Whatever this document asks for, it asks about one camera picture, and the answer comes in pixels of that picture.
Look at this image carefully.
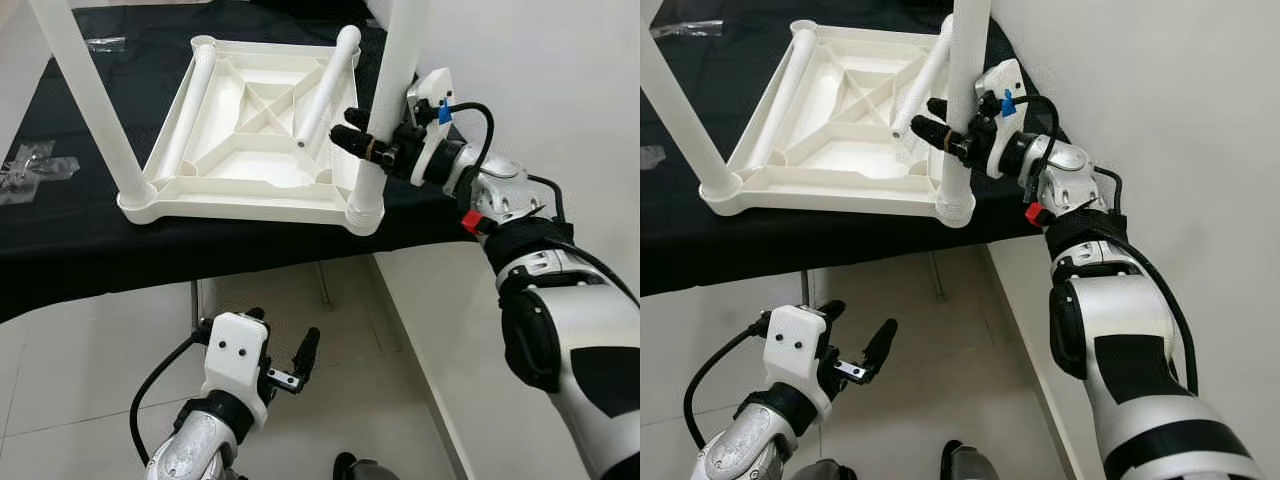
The grey left robot foot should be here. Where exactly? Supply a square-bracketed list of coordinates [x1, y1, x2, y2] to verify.
[790, 458, 856, 480]

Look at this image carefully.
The white plastic table top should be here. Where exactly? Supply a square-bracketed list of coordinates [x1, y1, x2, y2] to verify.
[118, 35, 389, 238]
[700, 20, 976, 229]

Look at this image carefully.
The black tablecloth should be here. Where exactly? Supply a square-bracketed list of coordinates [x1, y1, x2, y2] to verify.
[640, 0, 1071, 296]
[0, 0, 491, 323]

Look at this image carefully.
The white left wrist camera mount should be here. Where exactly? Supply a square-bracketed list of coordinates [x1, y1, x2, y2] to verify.
[762, 305, 831, 401]
[200, 312, 271, 411]

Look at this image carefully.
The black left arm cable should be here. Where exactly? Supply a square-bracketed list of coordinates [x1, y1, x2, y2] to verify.
[128, 335, 211, 466]
[683, 320, 771, 451]

